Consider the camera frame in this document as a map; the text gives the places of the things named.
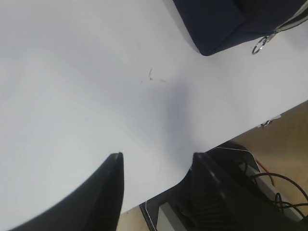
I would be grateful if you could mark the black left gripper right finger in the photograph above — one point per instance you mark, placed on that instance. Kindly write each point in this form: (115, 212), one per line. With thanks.
(215, 194)

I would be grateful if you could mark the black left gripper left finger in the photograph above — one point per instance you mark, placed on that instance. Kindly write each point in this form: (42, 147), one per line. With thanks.
(94, 206)

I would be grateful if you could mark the navy blue lunch bag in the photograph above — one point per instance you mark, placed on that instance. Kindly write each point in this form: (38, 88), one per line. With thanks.
(216, 25)

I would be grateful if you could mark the black base unit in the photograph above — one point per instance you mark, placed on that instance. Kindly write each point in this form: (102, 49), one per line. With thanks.
(280, 215)

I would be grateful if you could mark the white tape scrap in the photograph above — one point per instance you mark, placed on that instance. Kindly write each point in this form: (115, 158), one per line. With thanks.
(266, 123)

